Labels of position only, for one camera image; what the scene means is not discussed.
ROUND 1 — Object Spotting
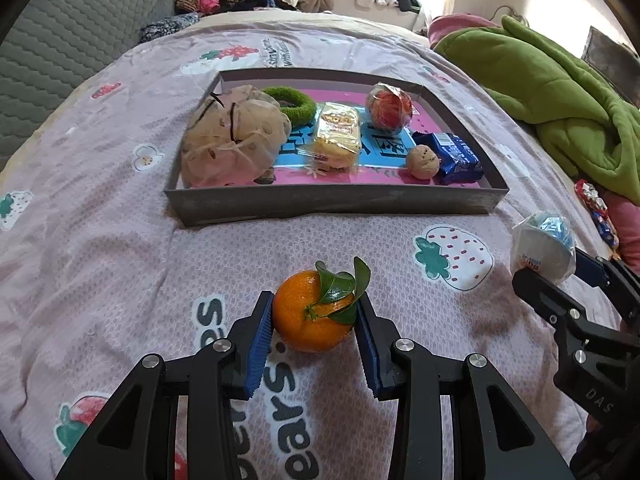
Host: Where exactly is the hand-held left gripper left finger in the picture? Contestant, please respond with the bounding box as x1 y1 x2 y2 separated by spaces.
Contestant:
55 290 276 480

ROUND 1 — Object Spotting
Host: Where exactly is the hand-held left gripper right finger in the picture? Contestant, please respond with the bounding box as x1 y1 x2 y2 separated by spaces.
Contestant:
354 291 576 480

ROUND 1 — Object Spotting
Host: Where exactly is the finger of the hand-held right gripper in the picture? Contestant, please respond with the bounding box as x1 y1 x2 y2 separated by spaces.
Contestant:
511 267 596 341
574 247 640 333

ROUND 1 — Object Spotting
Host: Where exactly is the leafy mandarin orange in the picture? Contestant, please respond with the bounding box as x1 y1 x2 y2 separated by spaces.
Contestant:
271 256 372 354

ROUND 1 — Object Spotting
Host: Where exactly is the grey shallow cardboard box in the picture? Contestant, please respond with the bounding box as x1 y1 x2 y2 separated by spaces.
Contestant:
164 68 511 228

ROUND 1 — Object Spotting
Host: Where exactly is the blue snack packet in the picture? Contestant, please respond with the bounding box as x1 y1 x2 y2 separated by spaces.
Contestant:
411 131 485 185

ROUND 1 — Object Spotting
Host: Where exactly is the walnut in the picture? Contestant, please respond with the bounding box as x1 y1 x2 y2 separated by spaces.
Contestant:
405 144 441 180

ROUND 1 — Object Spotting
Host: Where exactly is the beige mesh drawstring pouch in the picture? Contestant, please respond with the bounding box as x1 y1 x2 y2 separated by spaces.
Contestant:
180 84 293 188

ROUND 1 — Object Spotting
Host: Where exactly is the yellow snack packet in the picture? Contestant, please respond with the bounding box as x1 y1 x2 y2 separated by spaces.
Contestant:
299 101 363 177

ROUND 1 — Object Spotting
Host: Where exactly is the red fruit packet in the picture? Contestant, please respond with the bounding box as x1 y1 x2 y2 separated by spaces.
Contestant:
365 82 415 132

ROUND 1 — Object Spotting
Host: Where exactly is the green fluffy ring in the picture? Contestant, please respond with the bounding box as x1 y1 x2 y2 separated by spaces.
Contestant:
261 86 318 125

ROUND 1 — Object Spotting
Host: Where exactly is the blue red candy packet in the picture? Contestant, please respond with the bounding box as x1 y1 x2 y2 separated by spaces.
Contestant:
590 207 621 250

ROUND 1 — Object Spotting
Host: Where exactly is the pink cloth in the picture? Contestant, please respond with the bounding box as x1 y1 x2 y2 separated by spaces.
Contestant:
602 192 640 261

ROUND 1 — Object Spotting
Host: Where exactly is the red white candy packet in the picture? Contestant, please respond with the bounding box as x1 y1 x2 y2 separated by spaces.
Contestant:
574 179 608 211

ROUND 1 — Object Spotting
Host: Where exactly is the green fleece blanket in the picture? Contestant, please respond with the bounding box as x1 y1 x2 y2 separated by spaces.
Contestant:
432 15 640 206

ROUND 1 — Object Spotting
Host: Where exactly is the pink pillow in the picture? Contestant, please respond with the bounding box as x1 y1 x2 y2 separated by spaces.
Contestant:
425 14 501 50

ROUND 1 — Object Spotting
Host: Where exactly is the dark patterned cloth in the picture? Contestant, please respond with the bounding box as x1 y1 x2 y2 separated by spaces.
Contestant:
139 12 201 43

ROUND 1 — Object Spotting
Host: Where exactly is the grey quilted headboard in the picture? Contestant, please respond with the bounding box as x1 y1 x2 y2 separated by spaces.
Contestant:
0 0 176 171

